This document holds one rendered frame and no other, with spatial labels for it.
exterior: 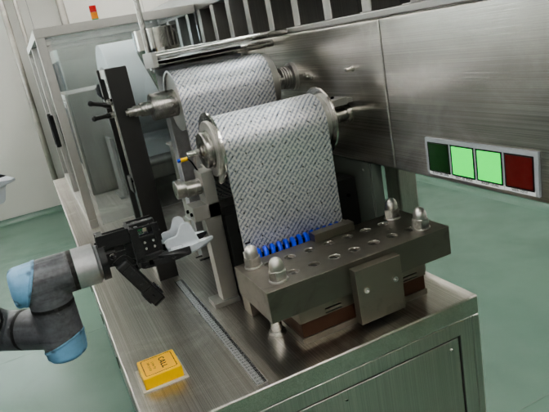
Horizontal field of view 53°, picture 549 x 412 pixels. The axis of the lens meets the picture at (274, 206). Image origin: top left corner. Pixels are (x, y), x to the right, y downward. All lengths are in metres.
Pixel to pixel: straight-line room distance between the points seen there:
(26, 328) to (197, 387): 0.33
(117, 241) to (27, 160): 5.61
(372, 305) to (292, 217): 0.26
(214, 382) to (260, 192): 0.38
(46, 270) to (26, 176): 5.64
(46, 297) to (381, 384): 0.62
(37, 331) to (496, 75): 0.88
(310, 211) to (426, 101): 0.34
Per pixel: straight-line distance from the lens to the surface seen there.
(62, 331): 1.07
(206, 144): 1.11
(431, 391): 1.19
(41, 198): 6.71
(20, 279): 1.04
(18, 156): 6.63
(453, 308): 1.13
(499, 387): 2.43
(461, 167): 1.01
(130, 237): 1.05
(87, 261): 1.04
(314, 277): 1.00
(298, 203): 1.17
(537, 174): 0.90
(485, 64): 0.93
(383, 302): 1.07
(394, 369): 1.10
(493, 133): 0.95
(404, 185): 1.48
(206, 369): 1.05
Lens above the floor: 1.45
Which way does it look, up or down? 17 degrees down
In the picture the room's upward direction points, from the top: 11 degrees counter-clockwise
